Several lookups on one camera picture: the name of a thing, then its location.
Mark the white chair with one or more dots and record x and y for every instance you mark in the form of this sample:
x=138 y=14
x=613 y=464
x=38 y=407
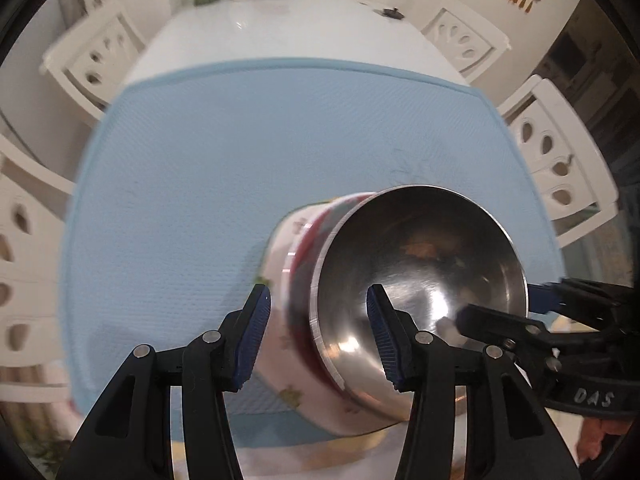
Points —
x=570 y=172
x=33 y=208
x=89 y=63
x=467 y=40

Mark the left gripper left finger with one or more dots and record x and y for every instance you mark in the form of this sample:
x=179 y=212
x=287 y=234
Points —
x=243 y=331

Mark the blue steel bowl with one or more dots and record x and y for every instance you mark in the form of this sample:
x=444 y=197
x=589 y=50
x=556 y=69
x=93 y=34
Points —
x=434 y=251

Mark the white chair near right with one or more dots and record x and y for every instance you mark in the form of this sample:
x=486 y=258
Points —
x=570 y=172

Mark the light blue quilted mat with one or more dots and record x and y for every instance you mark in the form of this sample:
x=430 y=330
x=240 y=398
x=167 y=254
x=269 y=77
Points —
x=188 y=174

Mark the white chair far right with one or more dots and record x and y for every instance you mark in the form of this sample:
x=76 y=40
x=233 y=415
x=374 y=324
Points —
x=467 y=40

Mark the magenta steel bowl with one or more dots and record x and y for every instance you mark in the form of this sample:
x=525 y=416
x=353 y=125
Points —
x=298 y=270

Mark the person's right hand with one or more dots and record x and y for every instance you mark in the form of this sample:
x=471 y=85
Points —
x=593 y=432

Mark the pink cartoon bowl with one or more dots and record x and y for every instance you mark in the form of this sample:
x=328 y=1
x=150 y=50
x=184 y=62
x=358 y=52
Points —
x=331 y=409

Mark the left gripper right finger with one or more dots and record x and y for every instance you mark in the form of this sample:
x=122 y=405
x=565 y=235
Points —
x=392 y=340

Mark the small black lid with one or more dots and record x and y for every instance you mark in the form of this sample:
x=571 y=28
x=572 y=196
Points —
x=393 y=13

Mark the white chair near left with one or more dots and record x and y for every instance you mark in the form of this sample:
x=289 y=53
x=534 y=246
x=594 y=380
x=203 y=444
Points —
x=33 y=208

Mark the white chair far left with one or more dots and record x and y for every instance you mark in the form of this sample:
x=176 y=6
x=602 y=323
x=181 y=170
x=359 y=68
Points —
x=89 y=63

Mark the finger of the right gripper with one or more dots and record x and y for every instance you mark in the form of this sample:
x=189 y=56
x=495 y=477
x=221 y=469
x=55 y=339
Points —
x=525 y=339
x=546 y=298

